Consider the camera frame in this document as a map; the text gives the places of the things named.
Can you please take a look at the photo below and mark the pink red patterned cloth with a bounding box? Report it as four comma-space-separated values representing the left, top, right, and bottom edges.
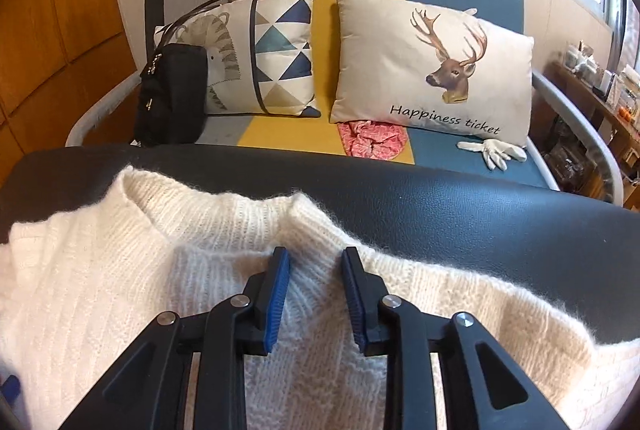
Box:
337, 120, 410, 159

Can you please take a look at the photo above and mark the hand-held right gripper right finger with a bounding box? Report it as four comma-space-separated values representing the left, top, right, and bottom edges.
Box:
341, 246, 571, 430

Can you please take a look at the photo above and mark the cream knit sweater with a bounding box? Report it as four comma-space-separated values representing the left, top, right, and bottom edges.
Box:
0, 166, 640, 430

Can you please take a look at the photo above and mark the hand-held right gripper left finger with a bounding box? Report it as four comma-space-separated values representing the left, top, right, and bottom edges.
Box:
57, 246, 292, 430

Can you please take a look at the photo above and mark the black handbag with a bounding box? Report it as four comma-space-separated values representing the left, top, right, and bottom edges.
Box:
132, 42, 208, 148

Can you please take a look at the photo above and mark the cluttered wooden side shelf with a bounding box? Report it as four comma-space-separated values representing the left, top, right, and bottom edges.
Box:
542, 40, 640, 211

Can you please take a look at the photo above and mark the beige deer print pillow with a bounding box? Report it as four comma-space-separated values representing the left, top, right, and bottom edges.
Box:
329, 0, 535, 148

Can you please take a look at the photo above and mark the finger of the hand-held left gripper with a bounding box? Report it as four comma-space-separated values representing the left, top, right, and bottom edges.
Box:
0, 374, 22, 413

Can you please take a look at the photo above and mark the white glove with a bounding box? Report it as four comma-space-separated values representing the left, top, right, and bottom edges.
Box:
457, 139, 528, 172

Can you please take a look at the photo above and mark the triangle and animal print pillow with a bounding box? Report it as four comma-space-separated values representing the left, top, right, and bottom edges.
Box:
154, 0, 322, 118

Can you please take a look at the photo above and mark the orange wooden panelled cabinet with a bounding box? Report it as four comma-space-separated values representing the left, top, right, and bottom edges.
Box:
0, 0, 143, 171

